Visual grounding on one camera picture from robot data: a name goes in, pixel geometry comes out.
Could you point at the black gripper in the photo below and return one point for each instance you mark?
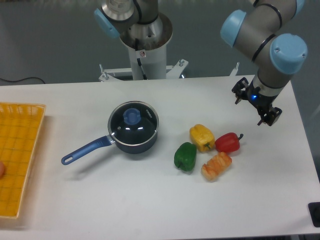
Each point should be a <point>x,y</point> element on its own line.
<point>243,91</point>

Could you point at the glass lid blue knob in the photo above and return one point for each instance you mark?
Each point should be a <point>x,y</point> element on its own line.
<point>133,123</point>

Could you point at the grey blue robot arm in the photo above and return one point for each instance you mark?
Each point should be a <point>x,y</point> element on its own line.
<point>278,57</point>

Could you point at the red bell pepper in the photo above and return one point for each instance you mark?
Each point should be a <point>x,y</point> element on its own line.
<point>229,142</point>

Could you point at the yellow bell pepper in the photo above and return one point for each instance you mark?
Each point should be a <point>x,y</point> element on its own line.
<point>202,137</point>

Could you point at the green bell pepper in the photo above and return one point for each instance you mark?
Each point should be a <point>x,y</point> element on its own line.
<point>185,157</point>

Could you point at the black device table edge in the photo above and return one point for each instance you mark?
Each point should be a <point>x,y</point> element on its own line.
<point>314,210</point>

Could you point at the dark blue saucepan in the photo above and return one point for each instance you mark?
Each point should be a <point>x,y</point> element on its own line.
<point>105,141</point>

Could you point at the yellow woven basket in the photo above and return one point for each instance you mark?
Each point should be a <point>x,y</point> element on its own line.
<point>20,126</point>

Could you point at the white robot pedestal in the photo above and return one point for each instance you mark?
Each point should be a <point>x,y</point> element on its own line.
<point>147,48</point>

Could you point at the white metal base frame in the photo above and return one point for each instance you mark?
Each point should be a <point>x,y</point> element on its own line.
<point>125,74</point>

